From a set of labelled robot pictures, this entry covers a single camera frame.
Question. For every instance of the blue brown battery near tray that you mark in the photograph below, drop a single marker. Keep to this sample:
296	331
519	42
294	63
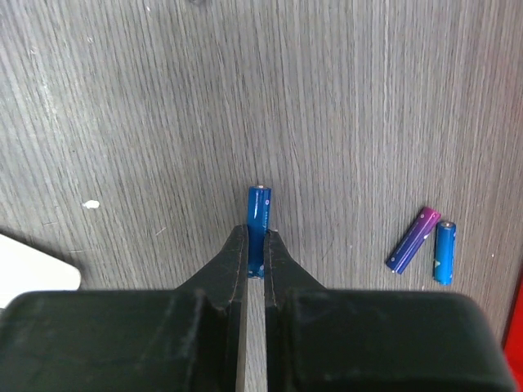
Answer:
444	252

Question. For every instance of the white remote control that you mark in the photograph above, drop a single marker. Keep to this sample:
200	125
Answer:
25	269

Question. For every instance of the purple battery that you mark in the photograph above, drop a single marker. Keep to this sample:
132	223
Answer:
412	240

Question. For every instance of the red plastic tray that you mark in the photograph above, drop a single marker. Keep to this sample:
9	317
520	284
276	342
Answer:
512	341

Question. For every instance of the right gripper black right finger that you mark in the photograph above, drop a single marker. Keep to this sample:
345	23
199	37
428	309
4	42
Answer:
320	339

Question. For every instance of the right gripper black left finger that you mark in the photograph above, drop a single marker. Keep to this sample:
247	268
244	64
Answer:
191	338

